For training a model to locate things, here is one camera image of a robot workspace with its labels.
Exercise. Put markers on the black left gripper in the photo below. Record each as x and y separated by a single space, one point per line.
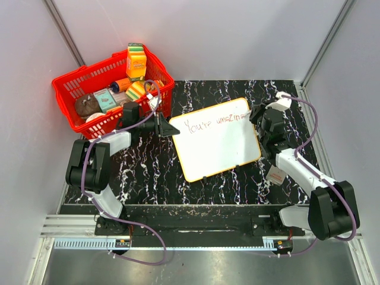
167 129

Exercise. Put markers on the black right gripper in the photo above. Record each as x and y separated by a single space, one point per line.
256 110

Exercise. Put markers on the yellow framed whiteboard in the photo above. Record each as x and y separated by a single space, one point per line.
215 139

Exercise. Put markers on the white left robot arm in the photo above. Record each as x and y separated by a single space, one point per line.
89 163

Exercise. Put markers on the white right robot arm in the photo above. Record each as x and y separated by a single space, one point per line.
332 210

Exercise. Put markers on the orange snack packet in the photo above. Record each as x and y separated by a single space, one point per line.
157 83

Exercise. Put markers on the yellow green sponge pack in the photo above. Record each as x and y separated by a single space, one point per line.
136 90

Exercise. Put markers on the orange cylindrical bottle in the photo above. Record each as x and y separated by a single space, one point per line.
120 85

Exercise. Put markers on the teal small box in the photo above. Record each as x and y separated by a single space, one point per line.
105 100

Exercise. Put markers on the white round lid container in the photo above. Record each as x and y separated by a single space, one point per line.
94 116

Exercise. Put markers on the orange sponge daddy box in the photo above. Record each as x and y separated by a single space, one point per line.
136 62

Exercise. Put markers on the red plastic shopping basket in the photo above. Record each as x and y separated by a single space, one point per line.
88 79

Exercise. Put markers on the brown round bread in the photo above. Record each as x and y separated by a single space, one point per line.
86 106

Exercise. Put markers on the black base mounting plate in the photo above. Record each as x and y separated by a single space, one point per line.
200 226

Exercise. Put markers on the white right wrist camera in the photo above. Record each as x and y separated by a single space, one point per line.
282 101

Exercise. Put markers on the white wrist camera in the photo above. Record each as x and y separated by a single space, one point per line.
282 101
153 101

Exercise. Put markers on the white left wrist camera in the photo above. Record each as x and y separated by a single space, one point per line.
153 101

